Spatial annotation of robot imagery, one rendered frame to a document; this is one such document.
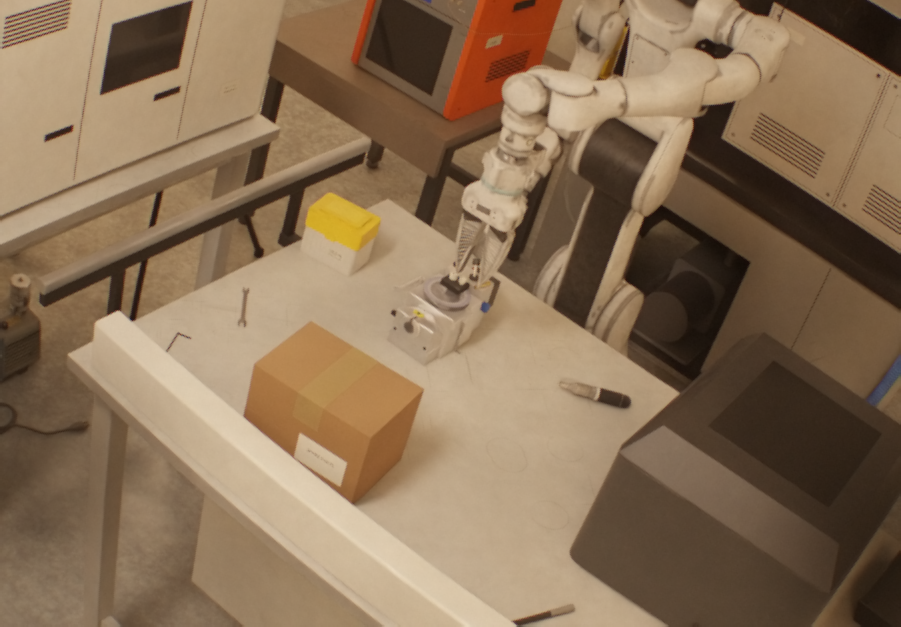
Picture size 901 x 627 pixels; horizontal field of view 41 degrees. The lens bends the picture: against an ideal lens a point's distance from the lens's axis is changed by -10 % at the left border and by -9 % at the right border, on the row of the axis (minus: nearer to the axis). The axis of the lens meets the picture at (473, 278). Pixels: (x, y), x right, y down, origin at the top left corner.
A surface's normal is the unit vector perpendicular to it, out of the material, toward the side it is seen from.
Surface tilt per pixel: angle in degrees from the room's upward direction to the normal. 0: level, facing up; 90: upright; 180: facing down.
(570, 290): 93
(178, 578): 0
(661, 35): 108
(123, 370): 90
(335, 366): 0
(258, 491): 90
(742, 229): 90
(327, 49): 0
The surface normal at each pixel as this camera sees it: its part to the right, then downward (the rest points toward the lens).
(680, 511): -0.58, 0.33
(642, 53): -0.62, 0.56
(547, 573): 0.27, -0.79
